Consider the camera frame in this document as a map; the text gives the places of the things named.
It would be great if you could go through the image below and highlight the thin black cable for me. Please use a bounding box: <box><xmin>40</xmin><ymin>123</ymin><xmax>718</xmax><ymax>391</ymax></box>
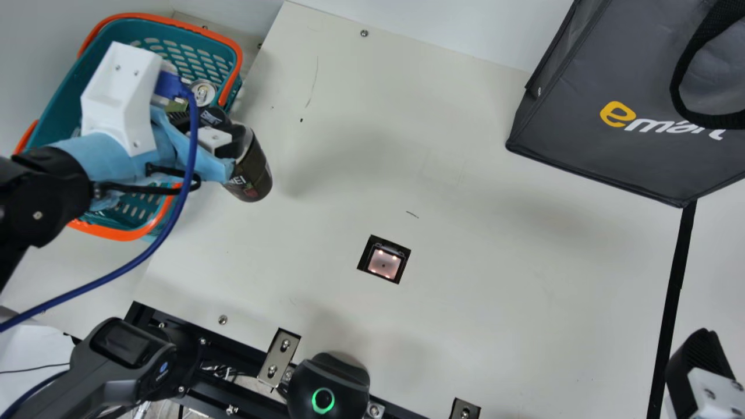
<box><xmin>92</xmin><ymin>162</ymin><xmax>203</xmax><ymax>196</ymax></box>

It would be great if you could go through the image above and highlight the dark purple can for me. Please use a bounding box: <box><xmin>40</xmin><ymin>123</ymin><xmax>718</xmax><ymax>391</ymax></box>
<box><xmin>189</xmin><ymin>80</ymin><xmax>219</xmax><ymax>109</ymax></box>

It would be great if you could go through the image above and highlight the small square scanner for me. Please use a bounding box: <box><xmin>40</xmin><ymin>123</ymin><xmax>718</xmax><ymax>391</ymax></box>
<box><xmin>357</xmin><ymin>235</ymin><xmax>412</xmax><ymax>285</ymax></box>

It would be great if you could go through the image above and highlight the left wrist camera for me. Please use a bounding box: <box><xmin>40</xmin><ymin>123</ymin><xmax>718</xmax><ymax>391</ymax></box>
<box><xmin>80</xmin><ymin>41</ymin><xmax>165</xmax><ymax>158</ymax></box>

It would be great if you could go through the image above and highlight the blue cable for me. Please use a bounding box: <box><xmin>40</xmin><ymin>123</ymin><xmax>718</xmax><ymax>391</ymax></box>
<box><xmin>0</xmin><ymin>63</ymin><xmax>200</xmax><ymax>333</ymax></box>
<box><xmin>0</xmin><ymin>371</ymin><xmax>72</xmax><ymax>419</ymax></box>

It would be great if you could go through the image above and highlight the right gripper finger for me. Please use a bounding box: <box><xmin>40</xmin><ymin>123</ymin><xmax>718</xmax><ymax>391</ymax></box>
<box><xmin>665</xmin><ymin>328</ymin><xmax>745</xmax><ymax>419</ymax></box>

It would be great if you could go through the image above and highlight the dark grey bag with straps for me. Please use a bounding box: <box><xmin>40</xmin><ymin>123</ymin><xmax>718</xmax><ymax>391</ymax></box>
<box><xmin>505</xmin><ymin>0</ymin><xmax>745</xmax><ymax>209</ymax></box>

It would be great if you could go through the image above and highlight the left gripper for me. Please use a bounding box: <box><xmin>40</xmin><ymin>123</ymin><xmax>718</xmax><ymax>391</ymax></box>
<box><xmin>49</xmin><ymin>106</ymin><xmax>235</xmax><ymax>211</ymax></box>

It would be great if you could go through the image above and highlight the black device with green light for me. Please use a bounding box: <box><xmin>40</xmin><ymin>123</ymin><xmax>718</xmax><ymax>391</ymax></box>
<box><xmin>286</xmin><ymin>351</ymin><xmax>372</xmax><ymax>416</ymax></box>

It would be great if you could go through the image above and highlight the black strip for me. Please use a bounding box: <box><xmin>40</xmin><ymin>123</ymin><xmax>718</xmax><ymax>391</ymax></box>
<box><xmin>646</xmin><ymin>200</ymin><xmax>698</xmax><ymax>419</ymax></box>

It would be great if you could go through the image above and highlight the dark coffee bottle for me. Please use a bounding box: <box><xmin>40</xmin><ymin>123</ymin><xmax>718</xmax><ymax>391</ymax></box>
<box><xmin>221</xmin><ymin>124</ymin><xmax>274</xmax><ymax>204</ymax></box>

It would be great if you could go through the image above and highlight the teal shopping basket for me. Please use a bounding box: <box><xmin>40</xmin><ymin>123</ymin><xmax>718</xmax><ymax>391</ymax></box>
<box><xmin>13</xmin><ymin>13</ymin><xmax>244</xmax><ymax>243</ymax></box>

